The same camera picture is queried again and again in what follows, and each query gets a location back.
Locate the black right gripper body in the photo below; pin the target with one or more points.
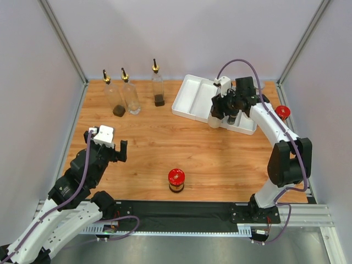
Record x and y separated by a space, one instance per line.
224 105

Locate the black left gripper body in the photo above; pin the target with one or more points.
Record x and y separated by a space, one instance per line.
106 154

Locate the glass jar with white granules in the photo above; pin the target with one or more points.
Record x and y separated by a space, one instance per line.
215 119

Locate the small black-cap spice jar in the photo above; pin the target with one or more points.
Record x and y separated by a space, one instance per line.
231 119

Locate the red-lid sauce jar front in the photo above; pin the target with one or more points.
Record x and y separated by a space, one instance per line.
176 180

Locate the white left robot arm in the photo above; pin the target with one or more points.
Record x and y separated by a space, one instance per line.
64 214

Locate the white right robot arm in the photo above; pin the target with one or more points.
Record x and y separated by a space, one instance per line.
290 160

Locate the white divided organizer tray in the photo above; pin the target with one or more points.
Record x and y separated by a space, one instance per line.
193 101

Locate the oil bottle with dark sauce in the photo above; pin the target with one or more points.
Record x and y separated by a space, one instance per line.
113 96

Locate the clear empty oil bottle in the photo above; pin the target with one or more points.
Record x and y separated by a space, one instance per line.
130 94

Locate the red-lid sauce bottle right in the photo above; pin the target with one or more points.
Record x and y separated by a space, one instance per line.
283 112

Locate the tall bottle with dark sauce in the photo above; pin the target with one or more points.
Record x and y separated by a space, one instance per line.
157 85

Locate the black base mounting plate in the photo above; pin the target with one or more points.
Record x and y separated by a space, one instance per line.
194 217

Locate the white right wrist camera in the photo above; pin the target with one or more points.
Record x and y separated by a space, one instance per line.
223 84

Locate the aluminium frame post right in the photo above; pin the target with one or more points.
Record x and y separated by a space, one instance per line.
315 20

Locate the aluminium frame post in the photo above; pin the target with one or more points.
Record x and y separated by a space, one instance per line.
315 20
55 24

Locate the aluminium frame post left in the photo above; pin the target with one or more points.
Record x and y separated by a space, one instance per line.
55 24

